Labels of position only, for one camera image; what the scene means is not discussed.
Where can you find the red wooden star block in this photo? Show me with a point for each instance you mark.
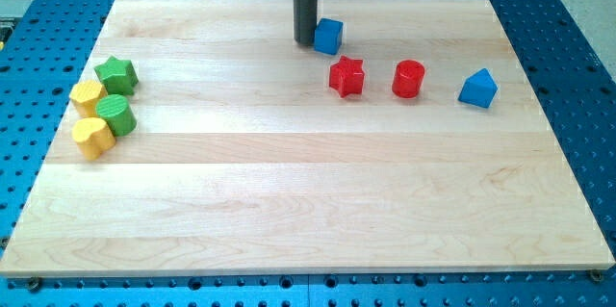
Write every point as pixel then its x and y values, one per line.
pixel 346 76

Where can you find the red wooden cylinder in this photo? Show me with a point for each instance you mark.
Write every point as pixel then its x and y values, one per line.
pixel 408 79

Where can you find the light wooden board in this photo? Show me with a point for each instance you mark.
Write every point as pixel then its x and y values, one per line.
pixel 245 161

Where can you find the blue wooden cube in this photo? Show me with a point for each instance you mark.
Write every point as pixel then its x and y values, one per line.
pixel 328 36

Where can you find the yellow wooden heart block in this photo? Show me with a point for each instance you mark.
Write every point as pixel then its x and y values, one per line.
pixel 93 137

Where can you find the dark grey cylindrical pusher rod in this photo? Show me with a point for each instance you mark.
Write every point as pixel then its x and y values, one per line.
pixel 305 4

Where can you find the green wooden cylinder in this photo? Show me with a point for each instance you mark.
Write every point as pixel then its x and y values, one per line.
pixel 116 111

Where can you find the blue perforated metal base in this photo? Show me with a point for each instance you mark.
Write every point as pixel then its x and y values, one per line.
pixel 48 51

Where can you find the blue wooden pentagon block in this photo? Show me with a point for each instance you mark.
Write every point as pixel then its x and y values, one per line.
pixel 479 89

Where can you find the yellow wooden hexagon block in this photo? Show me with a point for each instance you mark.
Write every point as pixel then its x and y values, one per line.
pixel 85 95

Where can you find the green wooden star block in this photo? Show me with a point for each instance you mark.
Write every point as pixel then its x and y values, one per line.
pixel 118 76

